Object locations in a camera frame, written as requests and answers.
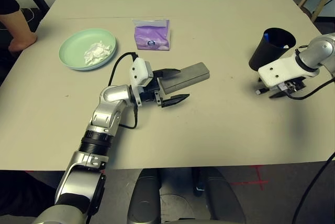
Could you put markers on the purple tissue pack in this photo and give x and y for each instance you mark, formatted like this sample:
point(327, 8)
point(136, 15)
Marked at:
point(151, 35)

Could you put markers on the black pen cup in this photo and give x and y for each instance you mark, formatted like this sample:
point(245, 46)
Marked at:
point(264, 54)

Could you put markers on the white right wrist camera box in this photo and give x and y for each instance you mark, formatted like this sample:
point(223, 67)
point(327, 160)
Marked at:
point(282, 69)

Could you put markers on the robot right leg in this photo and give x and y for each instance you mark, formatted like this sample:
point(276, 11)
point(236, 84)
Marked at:
point(222, 197)

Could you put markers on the robot grey waist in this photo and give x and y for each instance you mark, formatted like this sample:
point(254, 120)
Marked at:
point(175, 208)

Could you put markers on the robot leg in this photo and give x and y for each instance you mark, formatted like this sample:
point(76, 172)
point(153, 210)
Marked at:
point(222, 197)
point(145, 195)

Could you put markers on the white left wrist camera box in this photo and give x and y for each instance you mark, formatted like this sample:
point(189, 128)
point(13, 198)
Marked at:
point(138, 68)

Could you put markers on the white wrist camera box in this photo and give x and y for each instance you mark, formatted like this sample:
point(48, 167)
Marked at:
point(282, 69)
point(138, 68)

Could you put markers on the black-capped white marker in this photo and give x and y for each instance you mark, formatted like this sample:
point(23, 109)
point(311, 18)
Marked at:
point(259, 91)

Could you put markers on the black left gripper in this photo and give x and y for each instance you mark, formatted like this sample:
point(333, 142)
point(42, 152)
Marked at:
point(150, 90)

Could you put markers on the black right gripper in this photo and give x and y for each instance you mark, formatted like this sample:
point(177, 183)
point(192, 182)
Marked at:
point(294, 85)

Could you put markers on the grey glasses case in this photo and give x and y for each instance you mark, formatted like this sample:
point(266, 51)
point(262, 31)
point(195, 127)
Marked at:
point(191, 73)

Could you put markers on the white tissue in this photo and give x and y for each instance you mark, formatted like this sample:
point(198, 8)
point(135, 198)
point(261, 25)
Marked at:
point(96, 52)

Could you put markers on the person's bare forearm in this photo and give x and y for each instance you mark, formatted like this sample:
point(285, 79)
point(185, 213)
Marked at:
point(15, 25)

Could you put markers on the thin black stand leg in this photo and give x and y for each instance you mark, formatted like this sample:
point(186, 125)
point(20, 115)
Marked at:
point(330, 1)

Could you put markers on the robot left silver arm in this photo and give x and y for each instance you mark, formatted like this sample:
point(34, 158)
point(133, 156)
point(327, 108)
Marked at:
point(112, 95)

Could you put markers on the robot left leg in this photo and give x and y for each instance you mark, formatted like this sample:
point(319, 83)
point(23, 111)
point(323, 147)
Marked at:
point(145, 195)

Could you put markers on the light green plate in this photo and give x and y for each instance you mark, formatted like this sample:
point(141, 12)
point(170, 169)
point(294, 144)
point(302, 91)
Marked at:
point(73, 46)

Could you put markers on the blue marker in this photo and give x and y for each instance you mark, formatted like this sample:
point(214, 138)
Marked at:
point(266, 37)

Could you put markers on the robot right silver arm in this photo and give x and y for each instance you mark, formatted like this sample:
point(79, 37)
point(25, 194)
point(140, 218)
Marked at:
point(319, 48)

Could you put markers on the person's hand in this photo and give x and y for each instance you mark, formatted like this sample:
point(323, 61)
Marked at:
point(22, 43)

